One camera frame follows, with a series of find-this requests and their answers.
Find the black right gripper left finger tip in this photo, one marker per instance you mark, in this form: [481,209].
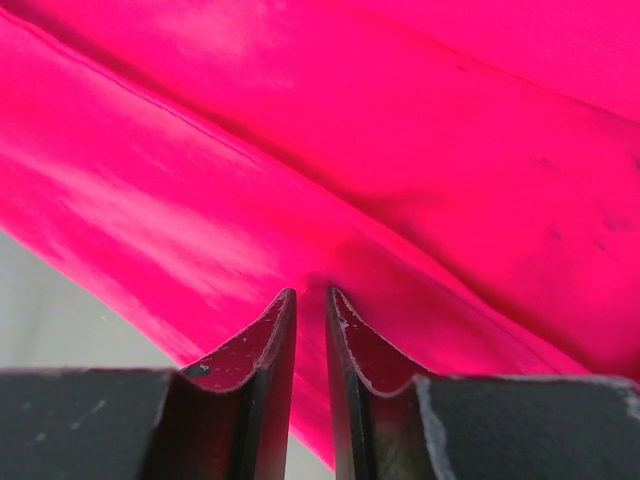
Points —
[225,416]

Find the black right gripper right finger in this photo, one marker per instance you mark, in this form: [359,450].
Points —
[394,419]

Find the red t-shirt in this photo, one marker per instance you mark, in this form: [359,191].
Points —
[466,171]

